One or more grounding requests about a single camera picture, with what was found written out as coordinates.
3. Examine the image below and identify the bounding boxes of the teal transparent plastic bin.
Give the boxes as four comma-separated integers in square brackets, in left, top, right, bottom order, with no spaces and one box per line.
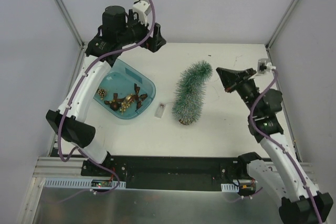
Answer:
[94,59,156,120]

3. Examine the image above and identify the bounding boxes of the brown ribbon bow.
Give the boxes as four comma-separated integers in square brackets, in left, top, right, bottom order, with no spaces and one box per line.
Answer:
[104,84,148,111]

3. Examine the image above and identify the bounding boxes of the small frosted green christmas tree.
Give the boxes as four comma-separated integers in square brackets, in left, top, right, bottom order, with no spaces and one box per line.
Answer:
[172,60,213,125]

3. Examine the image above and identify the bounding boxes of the clear battery box fairy lights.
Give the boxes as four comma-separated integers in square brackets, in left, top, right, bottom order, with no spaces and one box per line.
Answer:
[154,102,173,119]

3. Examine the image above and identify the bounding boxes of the gold berry sprig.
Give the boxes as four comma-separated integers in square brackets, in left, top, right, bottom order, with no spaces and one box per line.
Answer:
[119,94,135,114]

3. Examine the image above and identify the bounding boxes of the brown matte ball ornament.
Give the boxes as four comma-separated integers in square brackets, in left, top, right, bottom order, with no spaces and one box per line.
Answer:
[110,102,120,111]

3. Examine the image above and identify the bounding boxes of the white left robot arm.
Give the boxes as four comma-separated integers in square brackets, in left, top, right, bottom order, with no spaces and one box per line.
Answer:
[46,0,166,176]

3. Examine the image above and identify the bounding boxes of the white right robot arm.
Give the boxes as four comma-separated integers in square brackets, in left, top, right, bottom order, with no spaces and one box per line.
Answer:
[216,67,333,223]

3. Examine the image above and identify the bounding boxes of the frosted pine cone ornament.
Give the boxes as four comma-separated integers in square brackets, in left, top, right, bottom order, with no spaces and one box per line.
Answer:
[97,88,107,100]

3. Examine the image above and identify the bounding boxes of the right controller board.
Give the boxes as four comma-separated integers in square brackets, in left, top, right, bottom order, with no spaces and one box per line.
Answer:
[220,182,257,194]

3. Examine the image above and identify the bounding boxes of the controller board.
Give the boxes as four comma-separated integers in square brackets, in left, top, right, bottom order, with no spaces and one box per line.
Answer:
[220,182,257,194]
[45,178,126,189]

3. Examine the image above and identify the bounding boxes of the left controller board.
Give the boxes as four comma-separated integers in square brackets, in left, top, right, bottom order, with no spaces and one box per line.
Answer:
[45,178,126,189]

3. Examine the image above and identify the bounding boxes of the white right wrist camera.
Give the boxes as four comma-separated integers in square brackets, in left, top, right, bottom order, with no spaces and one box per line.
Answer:
[257,58,276,74]

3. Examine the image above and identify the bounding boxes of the right aluminium corner post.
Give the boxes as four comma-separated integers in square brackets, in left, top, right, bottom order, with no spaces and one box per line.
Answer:
[265,0,301,51]

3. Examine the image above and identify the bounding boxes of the aluminium corner post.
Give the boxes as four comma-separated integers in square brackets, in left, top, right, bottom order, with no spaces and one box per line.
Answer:
[39,0,86,49]
[265,0,301,51]

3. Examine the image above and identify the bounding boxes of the left aluminium corner post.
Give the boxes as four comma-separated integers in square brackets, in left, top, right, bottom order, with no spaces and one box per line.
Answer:
[39,0,86,49]

